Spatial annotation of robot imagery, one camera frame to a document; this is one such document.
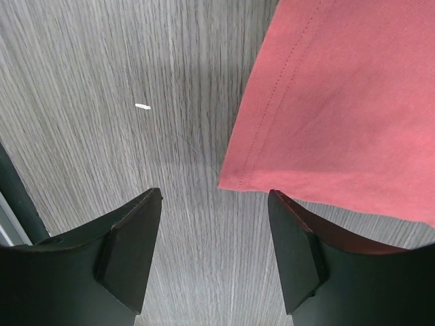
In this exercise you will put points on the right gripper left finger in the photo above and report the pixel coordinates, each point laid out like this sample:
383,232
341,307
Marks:
95,274

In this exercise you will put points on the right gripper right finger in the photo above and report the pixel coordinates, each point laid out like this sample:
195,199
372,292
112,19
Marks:
331,276

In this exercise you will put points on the red t shirt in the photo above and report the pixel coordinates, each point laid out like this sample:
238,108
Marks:
339,109

